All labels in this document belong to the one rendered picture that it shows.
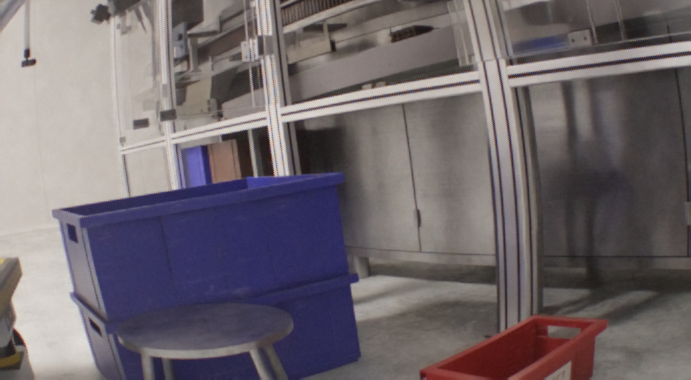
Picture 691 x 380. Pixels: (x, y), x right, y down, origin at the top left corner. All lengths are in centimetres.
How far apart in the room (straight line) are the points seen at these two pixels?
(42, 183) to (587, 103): 537
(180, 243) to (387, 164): 100
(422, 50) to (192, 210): 63
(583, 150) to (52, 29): 554
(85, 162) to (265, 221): 505
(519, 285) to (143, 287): 73
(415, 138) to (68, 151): 467
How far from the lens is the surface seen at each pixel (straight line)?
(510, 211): 133
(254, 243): 135
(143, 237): 125
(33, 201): 623
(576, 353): 112
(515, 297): 136
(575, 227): 163
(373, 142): 217
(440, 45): 152
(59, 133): 629
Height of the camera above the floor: 52
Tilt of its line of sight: 2 degrees down
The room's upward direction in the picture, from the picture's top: 8 degrees counter-clockwise
